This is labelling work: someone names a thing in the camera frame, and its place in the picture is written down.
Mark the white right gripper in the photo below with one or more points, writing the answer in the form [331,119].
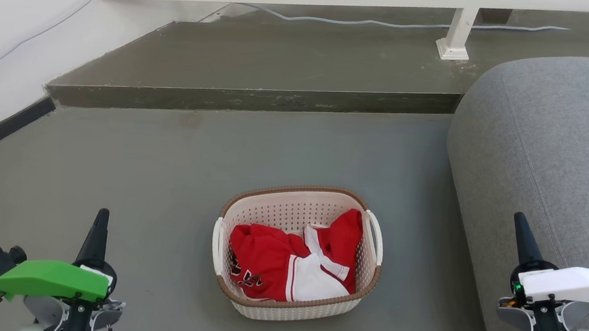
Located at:
[575,284]

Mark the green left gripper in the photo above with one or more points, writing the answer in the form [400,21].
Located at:
[46,279]

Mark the cream perforated plastic laundry basket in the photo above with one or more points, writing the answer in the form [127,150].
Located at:
[290,208]

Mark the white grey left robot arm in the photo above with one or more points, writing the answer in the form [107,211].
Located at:
[42,314]

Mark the grey fabric sofa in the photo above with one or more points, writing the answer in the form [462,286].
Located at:
[545,146]

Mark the red and white sports jersey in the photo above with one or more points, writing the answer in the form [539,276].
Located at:
[264,254]

